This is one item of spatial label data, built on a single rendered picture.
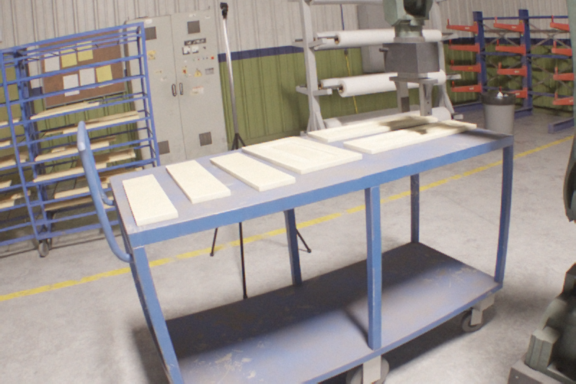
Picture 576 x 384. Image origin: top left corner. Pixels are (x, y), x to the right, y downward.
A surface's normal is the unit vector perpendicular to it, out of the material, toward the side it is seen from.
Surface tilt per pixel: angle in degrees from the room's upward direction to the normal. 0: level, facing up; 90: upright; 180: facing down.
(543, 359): 90
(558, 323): 90
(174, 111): 90
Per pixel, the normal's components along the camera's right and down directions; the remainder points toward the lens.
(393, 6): -0.89, 0.20
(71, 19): 0.46, 0.19
